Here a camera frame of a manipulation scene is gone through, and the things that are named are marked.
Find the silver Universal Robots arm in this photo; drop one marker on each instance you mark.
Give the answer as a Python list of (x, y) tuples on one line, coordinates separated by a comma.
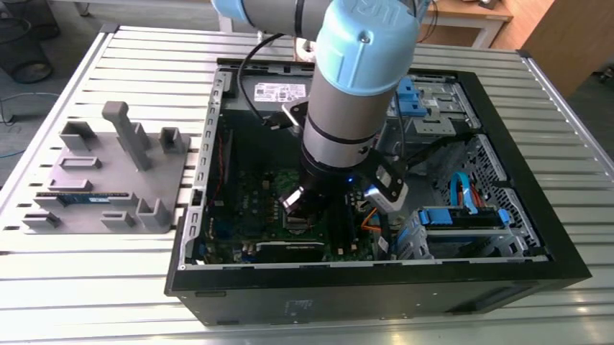
[(335, 125)]

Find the green motherboard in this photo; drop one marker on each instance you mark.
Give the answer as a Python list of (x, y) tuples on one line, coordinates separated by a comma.
[(250, 215)]

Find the black graphics card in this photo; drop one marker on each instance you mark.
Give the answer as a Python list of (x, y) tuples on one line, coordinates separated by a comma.
[(287, 251)]

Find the grey power supply unit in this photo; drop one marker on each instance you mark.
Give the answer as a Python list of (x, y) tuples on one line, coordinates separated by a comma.
[(254, 136)]

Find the hard disk in blue carrier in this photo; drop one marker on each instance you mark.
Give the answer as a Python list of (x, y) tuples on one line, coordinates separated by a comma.
[(436, 217)]

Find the black PC case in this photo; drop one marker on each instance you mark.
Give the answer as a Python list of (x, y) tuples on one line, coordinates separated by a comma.
[(335, 287)]

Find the blue plastic drive latch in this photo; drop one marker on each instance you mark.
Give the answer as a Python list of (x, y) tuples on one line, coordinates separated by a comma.
[(415, 108)]

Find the metal optical drive cage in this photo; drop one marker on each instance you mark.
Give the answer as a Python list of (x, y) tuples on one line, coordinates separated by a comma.
[(440, 125)]

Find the metal disk bay cage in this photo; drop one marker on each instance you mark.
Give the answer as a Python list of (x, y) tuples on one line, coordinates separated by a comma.
[(479, 237)]

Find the grey parts rack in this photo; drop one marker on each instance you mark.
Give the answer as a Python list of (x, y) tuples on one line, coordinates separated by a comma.
[(120, 179)]

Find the blue RAM stick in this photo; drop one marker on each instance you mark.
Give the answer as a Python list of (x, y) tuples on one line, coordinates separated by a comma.
[(81, 198)]

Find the black table corner cap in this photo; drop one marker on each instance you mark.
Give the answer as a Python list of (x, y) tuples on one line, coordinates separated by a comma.
[(523, 54), (108, 28)]

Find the wooden cabinet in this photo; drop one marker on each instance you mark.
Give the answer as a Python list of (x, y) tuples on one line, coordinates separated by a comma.
[(566, 43)]

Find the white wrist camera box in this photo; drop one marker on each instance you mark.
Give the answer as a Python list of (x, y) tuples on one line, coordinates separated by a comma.
[(388, 205)]

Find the wooden desk white frame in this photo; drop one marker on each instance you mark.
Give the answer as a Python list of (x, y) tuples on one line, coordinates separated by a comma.
[(479, 12)]

